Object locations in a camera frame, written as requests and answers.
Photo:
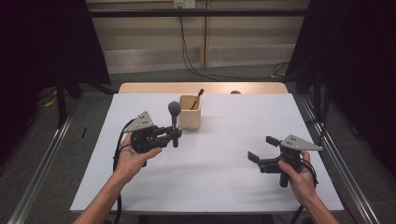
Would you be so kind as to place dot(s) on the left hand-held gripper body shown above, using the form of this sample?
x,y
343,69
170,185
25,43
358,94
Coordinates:
x,y
144,138

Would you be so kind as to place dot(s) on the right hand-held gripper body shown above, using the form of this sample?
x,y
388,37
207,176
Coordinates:
x,y
295,144

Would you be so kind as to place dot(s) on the beige square brush holder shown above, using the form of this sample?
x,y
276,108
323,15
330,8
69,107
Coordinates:
x,y
189,119

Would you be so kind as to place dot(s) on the thin black makeup brush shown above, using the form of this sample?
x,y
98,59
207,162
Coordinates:
x,y
198,97

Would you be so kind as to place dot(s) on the person's left hand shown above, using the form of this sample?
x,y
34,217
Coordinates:
x,y
132,163

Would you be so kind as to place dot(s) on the person's right hand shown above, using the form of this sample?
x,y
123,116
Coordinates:
x,y
302,182

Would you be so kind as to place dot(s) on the black metal stand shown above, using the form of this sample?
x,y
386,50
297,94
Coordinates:
x,y
317,96
61,102

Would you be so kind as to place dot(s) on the small black floor object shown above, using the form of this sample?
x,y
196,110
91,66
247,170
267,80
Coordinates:
x,y
84,132

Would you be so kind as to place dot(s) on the small brown round object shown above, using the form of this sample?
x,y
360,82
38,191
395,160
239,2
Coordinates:
x,y
235,92

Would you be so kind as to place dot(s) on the black curtain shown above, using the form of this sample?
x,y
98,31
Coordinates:
x,y
43,46
358,62

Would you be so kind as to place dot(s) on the black horizontal bar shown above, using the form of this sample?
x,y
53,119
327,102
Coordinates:
x,y
199,12

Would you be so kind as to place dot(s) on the metal floor rail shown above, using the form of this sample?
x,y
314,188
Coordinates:
x,y
40,174
342,168

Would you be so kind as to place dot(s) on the white wall socket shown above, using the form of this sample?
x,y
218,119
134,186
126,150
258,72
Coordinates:
x,y
184,3

